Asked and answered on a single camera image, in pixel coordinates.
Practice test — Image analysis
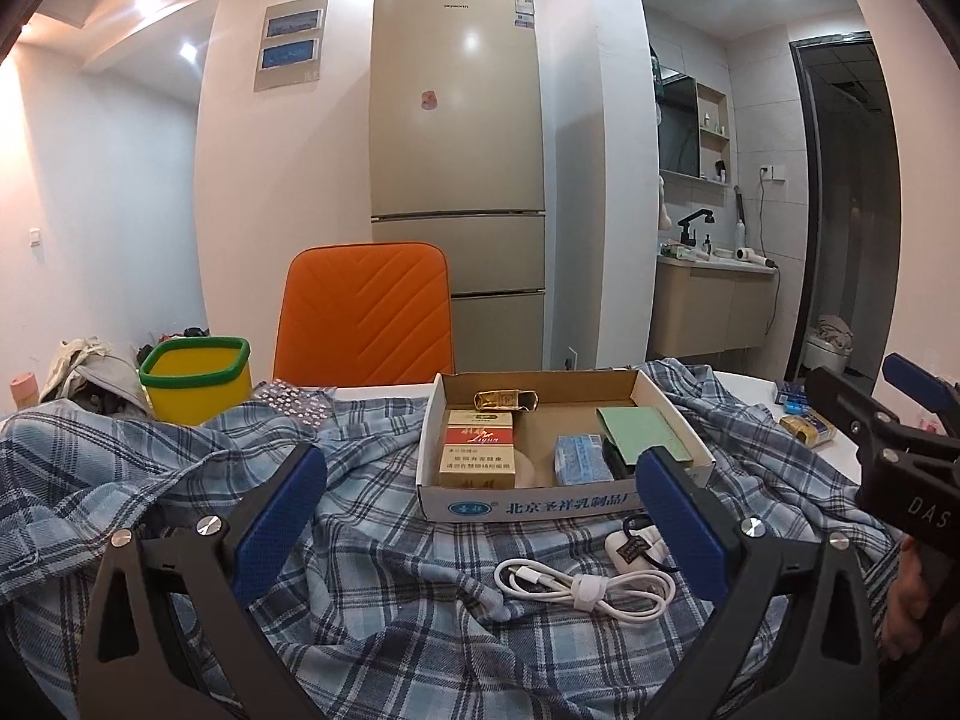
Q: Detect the grey wall distribution panel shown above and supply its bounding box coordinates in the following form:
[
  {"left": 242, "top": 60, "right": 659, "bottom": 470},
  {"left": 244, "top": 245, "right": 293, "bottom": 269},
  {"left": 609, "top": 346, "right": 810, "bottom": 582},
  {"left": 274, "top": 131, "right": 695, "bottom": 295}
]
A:
[{"left": 253, "top": 0, "right": 329, "bottom": 92}]

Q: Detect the black hair dryer cord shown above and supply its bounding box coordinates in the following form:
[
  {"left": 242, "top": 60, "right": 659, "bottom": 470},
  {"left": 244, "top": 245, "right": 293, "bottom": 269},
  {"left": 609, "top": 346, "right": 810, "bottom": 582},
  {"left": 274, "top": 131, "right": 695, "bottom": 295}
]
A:
[{"left": 757, "top": 180, "right": 775, "bottom": 257}]

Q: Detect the grey cloth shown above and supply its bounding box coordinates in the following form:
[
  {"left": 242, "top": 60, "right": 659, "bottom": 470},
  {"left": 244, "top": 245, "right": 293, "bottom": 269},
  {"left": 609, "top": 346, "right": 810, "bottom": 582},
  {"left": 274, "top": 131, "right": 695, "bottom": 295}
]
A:
[{"left": 71, "top": 356, "right": 151, "bottom": 415}]

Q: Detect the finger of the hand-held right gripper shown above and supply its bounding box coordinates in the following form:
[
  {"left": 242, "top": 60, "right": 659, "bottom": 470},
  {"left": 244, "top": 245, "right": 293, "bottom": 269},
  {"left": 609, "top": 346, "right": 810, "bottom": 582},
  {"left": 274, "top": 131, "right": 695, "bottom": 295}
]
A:
[
  {"left": 883, "top": 352, "right": 960, "bottom": 417},
  {"left": 805, "top": 366, "right": 905, "bottom": 466}
]

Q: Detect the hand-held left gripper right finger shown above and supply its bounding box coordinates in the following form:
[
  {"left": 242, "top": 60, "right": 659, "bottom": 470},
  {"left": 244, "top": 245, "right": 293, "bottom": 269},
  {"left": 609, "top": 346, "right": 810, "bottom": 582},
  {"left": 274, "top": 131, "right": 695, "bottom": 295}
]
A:
[{"left": 636, "top": 446, "right": 880, "bottom": 720}]

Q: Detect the beige vanity cabinet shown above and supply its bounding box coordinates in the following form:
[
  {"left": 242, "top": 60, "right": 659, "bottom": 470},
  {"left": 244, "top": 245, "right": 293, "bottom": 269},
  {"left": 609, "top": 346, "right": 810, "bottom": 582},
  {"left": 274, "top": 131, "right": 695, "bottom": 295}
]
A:
[{"left": 649, "top": 253, "right": 781, "bottom": 357}]

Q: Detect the beige three-door fridge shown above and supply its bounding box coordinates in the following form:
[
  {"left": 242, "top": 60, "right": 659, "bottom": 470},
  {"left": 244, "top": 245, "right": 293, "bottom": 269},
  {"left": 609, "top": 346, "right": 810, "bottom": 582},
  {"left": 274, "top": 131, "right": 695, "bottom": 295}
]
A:
[{"left": 370, "top": 0, "right": 547, "bottom": 374}]

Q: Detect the white charging cable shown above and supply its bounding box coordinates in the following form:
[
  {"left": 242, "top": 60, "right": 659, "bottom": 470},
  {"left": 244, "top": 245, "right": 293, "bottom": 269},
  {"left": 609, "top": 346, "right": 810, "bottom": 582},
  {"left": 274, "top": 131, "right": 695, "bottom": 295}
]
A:
[{"left": 493, "top": 559, "right": 674, "bottom": 623}]

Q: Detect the white toilet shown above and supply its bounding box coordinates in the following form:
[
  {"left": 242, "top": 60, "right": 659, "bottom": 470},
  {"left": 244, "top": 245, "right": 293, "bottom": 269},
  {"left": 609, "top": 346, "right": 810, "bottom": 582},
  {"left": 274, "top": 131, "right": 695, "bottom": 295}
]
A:
[{"left": 802, "top": 330, "right": 856, "bottom": 377}]

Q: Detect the orange quilted chair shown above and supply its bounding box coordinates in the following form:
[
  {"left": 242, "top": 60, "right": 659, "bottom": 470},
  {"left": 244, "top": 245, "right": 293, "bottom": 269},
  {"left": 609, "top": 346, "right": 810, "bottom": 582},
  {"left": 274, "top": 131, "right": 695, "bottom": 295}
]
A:
[{"left": 272, "top": 242, "right": 456, "bottom": 387}]

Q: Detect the person's right hand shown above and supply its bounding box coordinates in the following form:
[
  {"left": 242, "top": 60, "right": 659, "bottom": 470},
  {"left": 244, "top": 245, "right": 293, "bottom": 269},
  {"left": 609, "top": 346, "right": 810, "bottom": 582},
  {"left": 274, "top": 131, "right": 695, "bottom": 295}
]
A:
[{"left": 883, "top": 538, "right": 940, "bottom": 638}]

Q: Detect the silver studded sheet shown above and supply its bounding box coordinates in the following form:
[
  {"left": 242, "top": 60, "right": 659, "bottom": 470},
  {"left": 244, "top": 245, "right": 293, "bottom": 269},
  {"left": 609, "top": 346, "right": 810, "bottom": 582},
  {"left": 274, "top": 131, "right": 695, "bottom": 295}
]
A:
[{"left": 259, "top": 379, "right": 336, "bottom": 432}]

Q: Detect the yellow bin with green rim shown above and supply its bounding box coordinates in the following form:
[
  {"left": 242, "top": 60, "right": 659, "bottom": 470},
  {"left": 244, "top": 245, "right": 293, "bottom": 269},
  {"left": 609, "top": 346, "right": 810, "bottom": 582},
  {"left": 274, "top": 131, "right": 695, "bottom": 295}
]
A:
[{"left": 139, "top": 337, "right": 254, "bottom": 427}]

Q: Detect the small gold box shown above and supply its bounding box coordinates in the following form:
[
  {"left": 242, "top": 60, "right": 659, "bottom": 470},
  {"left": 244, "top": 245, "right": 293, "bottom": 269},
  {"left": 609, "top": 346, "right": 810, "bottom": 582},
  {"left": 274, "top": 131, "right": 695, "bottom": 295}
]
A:
[{"left": 474, "top": 388, "right": 541, "bottom": 411}]

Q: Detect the green card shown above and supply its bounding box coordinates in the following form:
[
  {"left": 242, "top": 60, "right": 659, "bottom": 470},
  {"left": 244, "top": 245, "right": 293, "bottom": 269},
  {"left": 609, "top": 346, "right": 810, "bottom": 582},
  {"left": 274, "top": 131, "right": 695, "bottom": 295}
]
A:
[{"left": 596, "top": 406, "right": 695, "bottom": 460}]

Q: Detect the black door frame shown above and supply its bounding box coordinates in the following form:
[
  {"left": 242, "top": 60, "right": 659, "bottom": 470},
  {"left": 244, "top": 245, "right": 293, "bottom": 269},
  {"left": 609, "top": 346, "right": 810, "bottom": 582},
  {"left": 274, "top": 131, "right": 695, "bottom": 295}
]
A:
[{"left": 784, "top": 31, "right": 901, "bottom": 383}]

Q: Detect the beige cloth on toilet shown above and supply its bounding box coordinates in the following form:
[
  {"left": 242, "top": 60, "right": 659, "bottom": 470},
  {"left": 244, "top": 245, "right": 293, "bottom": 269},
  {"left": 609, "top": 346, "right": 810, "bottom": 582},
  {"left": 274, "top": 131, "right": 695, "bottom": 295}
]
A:
[{"left": 816, "top": 315, "right": 856, "bottom": 350}]

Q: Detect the wooden niche shelf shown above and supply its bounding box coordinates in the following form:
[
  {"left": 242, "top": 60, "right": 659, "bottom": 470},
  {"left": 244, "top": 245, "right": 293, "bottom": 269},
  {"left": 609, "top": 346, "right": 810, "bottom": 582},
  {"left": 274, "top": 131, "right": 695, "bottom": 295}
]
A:
[{"left": 696, "top": 82, "right": 731, "bottom": 185}]

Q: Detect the blue tissue pack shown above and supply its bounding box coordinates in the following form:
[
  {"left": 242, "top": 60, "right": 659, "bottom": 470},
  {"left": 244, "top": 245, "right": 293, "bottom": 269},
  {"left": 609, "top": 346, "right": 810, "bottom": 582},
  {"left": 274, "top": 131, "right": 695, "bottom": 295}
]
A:
[{"left": 553, "top": 433, "right": 612, "bottom": 485}]

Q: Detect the beige canvas bag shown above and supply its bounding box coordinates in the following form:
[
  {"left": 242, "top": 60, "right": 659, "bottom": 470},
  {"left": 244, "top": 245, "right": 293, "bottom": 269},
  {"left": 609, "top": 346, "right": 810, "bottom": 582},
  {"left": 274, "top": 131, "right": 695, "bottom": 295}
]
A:
[{"left": 41, "top": 337, "right": 113, "bottom": 402}]

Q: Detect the shallow cardboard box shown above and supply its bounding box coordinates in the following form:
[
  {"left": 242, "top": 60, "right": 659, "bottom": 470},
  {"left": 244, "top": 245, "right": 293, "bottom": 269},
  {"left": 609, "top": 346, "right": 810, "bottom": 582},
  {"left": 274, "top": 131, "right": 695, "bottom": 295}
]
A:
[{"left": 418, "top": 369, "right": 715, "bottom": 524}]

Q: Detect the white charger plug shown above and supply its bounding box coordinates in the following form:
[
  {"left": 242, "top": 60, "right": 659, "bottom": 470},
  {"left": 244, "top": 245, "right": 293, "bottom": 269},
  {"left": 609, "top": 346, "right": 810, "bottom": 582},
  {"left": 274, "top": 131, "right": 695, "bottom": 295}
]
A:
[{"left": 604, "top": 527, "right": 668, "bottom": 571}]

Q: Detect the red cigarette pack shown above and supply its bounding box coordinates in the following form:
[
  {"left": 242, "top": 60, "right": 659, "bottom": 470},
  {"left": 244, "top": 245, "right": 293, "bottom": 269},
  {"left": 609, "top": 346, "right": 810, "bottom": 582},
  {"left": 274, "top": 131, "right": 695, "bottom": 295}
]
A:
[{"left": 437, "top": 409, "right": 520, "bottom": 488}]

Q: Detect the gold and blue cigarette pack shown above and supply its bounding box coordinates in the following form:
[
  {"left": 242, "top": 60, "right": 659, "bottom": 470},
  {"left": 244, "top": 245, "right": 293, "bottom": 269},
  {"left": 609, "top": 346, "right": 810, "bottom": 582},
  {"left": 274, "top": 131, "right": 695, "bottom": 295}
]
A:
[{"left": 780, "top": 412, "right": 837, "bottom": 449}]

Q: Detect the blue plaid shirt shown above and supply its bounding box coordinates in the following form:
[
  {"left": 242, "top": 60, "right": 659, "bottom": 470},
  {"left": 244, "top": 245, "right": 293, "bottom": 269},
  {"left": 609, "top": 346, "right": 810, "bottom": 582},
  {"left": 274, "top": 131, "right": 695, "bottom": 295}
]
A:
[{"left": 0, "top": 358, "right": 901, "bottom": 720}]

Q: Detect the bathroom mirror cabinet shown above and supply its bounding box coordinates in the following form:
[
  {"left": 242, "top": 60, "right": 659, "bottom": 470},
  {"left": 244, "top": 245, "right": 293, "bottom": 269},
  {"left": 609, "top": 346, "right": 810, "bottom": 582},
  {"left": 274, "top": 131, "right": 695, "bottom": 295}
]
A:
[{"left": 656, "top": 69, "right": 702, "bottom": 179}]

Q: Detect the black faucet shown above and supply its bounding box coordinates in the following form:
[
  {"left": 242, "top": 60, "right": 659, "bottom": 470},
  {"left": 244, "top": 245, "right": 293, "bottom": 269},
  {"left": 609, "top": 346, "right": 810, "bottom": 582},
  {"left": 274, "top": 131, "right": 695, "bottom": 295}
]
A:
[{"left": 677, "top": 208, "right": 716, "bottom": 245}]

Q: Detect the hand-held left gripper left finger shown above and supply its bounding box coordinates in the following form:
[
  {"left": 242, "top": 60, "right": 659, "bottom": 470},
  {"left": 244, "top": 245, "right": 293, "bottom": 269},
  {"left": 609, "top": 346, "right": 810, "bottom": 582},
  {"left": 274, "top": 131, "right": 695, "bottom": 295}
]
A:
[{"left": 75, "top": 441, "right": 329, "bottom": 720}]

